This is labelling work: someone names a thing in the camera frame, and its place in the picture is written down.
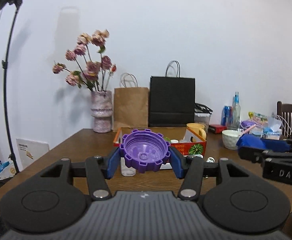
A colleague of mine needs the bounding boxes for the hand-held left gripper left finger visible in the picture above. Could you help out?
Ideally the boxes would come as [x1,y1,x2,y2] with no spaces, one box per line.
[40,146,121,201]

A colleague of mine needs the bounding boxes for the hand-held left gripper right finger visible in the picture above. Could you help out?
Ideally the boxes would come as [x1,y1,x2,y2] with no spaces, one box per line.
[169,147,252,201]

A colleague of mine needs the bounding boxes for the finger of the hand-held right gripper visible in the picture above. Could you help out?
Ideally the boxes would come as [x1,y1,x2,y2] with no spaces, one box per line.
[238,147,292,167]
[236,134,292,153]

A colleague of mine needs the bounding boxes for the white square plastic bottle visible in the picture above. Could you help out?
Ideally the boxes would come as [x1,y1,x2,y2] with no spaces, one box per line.
[121,157,137,176]

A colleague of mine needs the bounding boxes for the red cardboard box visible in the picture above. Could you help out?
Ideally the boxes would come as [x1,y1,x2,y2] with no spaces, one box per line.
[113,127,208,157]

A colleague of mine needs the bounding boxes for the notched plastic jar lid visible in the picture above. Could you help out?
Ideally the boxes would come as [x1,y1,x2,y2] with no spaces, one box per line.
[119,128,172,173]

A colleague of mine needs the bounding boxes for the purple pouch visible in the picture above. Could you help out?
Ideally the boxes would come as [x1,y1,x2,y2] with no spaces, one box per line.
[240,120,255,130]

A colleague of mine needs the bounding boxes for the blue white tissue pack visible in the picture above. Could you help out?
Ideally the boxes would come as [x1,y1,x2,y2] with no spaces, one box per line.
[263,127,281,140]

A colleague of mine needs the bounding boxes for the white bowl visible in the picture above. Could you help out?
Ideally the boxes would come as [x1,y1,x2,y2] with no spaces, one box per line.
[222,129,242,150]

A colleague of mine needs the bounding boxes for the colourful snack packet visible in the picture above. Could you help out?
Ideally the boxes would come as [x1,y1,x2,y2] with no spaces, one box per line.
[248,111,268,123]

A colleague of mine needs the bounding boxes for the white plastic bag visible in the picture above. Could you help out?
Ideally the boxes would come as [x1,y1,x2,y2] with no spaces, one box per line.
[268,116,282,130]

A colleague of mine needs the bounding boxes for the clear plastic bottle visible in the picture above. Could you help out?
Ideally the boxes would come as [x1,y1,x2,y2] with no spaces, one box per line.
[232,91,241,128]

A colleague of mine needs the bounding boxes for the blue drink can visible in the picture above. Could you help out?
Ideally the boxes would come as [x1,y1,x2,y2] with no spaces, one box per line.
[222,105,233,127]

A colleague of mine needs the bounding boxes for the yellow mug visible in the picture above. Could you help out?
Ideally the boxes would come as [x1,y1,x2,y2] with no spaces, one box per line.
[186,123,207,140]

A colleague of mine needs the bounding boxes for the small red black box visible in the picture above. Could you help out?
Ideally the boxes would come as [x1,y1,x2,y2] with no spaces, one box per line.
[208,124,228,134]

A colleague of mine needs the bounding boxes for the dark wooden chair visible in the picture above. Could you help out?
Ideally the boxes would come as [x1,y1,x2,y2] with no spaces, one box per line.
[276,101,292,138]

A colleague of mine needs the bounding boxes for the clear food container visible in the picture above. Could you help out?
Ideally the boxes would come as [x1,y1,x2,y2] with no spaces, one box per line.
[195,112,211,131]

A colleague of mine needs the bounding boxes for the speckled pink ceramic vase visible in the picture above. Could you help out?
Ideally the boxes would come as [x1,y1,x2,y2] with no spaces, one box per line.
[90,90,112,133]

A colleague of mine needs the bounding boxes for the brown paper bag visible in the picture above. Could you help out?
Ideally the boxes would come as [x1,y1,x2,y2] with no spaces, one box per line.
[113,73,150,131]

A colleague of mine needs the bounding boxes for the black paper bag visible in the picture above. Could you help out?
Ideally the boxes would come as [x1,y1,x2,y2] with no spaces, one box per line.
[148,60,196,128]

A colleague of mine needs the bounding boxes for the white flat box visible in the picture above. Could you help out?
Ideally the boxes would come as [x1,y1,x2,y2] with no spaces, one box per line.
[16,138,50,171]

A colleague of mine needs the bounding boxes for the dried pink flowers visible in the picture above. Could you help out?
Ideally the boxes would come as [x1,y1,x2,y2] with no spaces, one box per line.
[52,29,117,92]

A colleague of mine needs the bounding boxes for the black light stand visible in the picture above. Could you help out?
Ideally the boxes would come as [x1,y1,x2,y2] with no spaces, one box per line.
[2,4,21,173]

